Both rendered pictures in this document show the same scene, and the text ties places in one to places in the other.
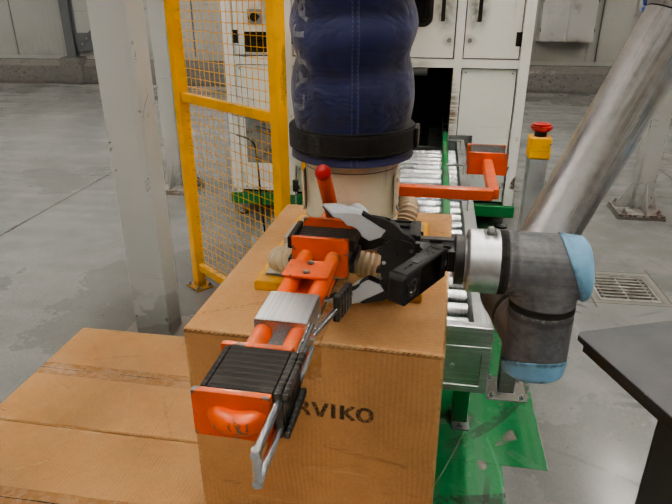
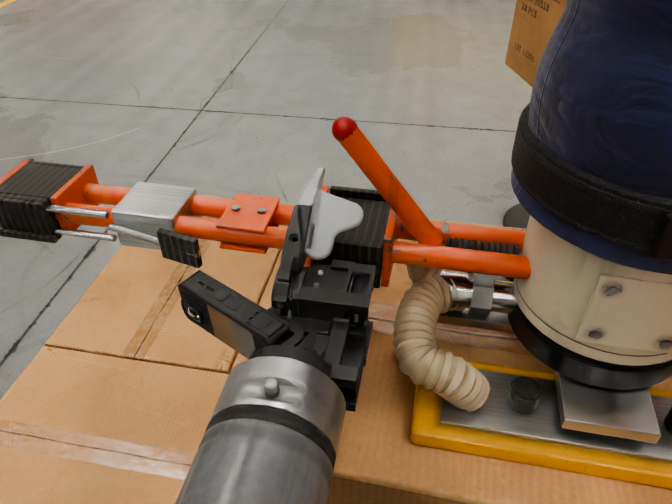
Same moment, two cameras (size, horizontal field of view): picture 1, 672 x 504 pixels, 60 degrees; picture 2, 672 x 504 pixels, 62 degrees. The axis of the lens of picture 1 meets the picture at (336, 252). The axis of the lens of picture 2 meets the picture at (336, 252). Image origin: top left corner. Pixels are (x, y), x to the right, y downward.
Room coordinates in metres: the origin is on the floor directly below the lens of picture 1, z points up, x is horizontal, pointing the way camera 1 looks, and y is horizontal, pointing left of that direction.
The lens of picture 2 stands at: (0.79, -0.44, 1.42)
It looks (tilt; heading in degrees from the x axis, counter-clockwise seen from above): 39 degrees down; 91
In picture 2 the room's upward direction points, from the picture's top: straight up
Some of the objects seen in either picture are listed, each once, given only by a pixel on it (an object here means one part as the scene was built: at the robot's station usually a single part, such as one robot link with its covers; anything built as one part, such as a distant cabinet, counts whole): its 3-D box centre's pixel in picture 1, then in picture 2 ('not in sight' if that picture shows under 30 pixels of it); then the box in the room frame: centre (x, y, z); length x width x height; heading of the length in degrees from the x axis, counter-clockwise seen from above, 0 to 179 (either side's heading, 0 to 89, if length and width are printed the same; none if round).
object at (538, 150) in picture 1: (520, 274); not in sight; (1.89, -0.66, 0.50); 0.07 x 0.07 x 1.00; 81
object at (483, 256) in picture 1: (479, 258); (280, 412); (0.75, -0.20, 1.08); 0.09 x 0.05 x 0.10; 171
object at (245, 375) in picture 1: (246, 388); (48, 195); (0.46, 0.09, 1.07); 0.08 x 0.07 x 0.05; 170
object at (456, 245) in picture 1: (420, 254); (314, 332); (0.77, -0.12, 1.07); 0.12 x 0.09 x 0.08; 81
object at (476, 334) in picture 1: (363, 324); not in sight; (1.40, -0.07, 0.58); 0.70 x 0.03 x 0.06; 81
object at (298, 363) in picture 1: (313, 362); (64, 228); (0.50, 0.02, 1.07); 0.31 x 0.03 x 0.05; 169
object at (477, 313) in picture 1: (465, 215); not in sight; (2.50, -0.59, 0.50); 2.31 x 0.05 x 0.19; 171
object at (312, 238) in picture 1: (325, 245); (354, 234); (0.80, 0.02, 1.07); 0.10 x 0.08 x 0.06; 80
